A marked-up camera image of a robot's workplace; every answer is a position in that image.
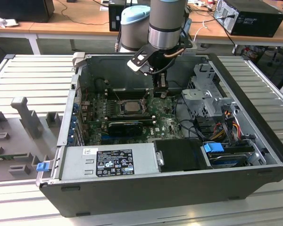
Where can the silver CPU plate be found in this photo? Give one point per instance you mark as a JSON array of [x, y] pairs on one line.
[[131, 106]]

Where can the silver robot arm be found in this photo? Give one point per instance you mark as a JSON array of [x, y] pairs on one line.
[[165, 23]]

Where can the CPU socket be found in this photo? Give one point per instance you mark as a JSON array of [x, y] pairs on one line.
[[132, 113]]

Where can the black RAM stick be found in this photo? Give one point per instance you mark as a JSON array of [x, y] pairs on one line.
[[129, 117], [129, 93]]

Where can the pale blue teach pendant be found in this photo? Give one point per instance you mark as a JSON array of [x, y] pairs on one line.
[[188, 26]]

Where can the grey metal drive cage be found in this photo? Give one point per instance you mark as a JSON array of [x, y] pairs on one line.
[[200, 94]]

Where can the green motherboard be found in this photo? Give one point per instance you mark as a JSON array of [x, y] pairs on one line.
[[165, 122]]

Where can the small black PC tower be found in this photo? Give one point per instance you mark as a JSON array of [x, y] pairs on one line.
[[114, 16]]

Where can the black graphics card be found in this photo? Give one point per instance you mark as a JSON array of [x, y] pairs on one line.
[[125, 129]]

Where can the black plastic shroud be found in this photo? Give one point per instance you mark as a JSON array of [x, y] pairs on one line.
[[179, 153]]

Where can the blue disk carrier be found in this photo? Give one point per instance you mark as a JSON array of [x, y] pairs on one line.
[[212, 149]]

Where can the black desktop PC tower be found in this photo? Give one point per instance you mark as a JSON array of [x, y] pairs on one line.
[[254, 21]]

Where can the grey power supply unit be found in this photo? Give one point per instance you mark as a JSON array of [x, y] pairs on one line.
[[75, 162]]

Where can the black open PC case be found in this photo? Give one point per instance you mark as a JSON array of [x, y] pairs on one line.
[[155, 195]]

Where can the large black box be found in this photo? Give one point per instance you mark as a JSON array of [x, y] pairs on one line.
[[21, 9]]

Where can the blue case latch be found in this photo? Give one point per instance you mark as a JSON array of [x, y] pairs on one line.
[[42, 167]]

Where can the grey parts rack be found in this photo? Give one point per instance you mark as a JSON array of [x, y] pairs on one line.
[[23, 141]]

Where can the crumpled white paper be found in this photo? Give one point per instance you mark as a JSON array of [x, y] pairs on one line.
[[4, 22]]

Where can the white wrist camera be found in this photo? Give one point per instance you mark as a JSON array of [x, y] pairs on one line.
[[136, 62]]

